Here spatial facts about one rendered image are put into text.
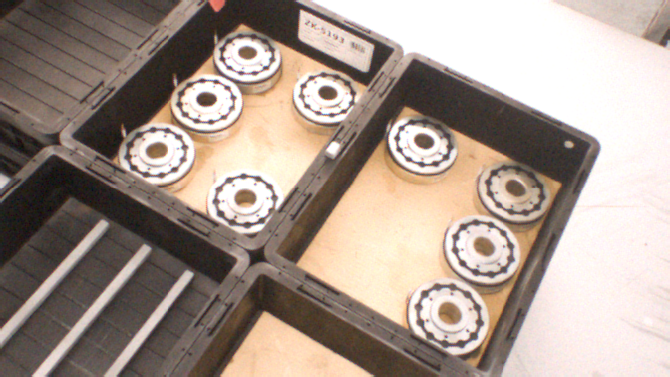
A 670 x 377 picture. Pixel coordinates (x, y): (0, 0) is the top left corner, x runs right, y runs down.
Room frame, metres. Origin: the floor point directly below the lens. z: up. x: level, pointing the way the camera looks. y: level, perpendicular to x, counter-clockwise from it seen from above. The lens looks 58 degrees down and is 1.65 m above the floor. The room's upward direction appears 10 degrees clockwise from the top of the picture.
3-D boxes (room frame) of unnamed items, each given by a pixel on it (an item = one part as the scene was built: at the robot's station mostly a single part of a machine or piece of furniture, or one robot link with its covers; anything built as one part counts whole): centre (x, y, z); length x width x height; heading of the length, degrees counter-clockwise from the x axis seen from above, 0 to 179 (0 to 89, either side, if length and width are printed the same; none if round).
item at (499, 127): (0.49, -0.14, 0.87); 0.40 x 0.30 x 0.11; 159
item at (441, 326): (0.36, -0.17, 0.86); 0.05 x 0.05 x 0.01
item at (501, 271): (0.46, -0.21, 0.86); 0.10 x 0.10 x 0.01
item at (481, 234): (0.46, -0.21, 0.86); 0.05 x 0.05 x 0.01
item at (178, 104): (0.62, 0.20, 0.86); 0.10 x 0.10 x 0.01
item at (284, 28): (0.60, 0.14, 0.87); 0.40 x 0.30 x 0.11; 159
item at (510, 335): (0.49, -0.14, 0.92); 0.40 x 0.30 x 0.02; 159
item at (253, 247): (0.60, 0.14, 0.92); 0.40 x 0.30 x 0.02; 159
